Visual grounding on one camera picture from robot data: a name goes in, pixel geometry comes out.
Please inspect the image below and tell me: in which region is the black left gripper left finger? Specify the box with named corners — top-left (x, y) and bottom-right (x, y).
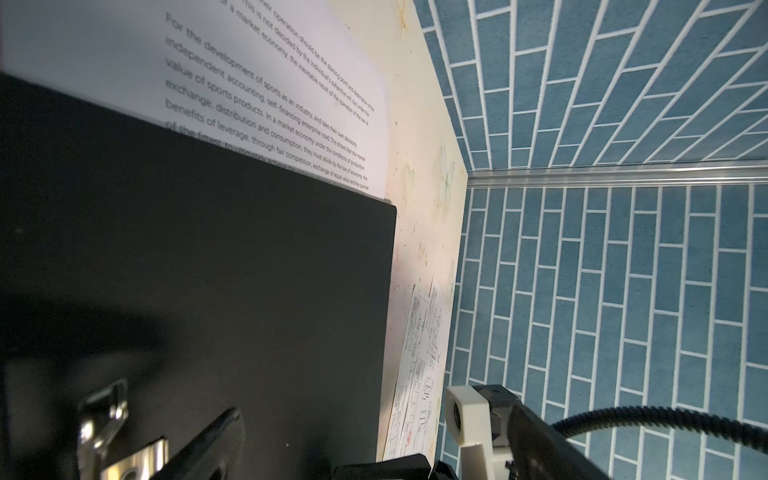
top-left (151, 408), bottom-right (245, 480)

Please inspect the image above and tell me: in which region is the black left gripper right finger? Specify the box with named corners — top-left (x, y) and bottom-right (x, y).
top-left (507, 403), bottom-right (609, 480)

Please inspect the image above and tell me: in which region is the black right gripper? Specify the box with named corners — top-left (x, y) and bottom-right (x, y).
top-left (331, 454), bottom-right (458, 480)

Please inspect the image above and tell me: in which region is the technical drawing sheet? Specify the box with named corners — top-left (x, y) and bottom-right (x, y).
top-left (383, 284), bottom-right (451, 461)

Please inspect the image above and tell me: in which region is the orange file folder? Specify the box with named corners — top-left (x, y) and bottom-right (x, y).
top-left (1, 76), bottom-right (396, 479)

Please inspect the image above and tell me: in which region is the metal folder clip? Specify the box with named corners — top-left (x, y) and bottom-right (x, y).
top-left (76, 379), bottom-right (169, 479)

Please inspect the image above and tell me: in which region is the white text document sheet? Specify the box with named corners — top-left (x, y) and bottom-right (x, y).
top-left (1, 1), bottom-right (389, 198)

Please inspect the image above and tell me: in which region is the black corrugated camera cable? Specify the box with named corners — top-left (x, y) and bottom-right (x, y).
top-left (551, 405), bottom-right (768, 454)

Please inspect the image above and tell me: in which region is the aluminium corner post right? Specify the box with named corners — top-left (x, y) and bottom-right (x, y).
top-left (467, 159), bottom-right (767, 188)

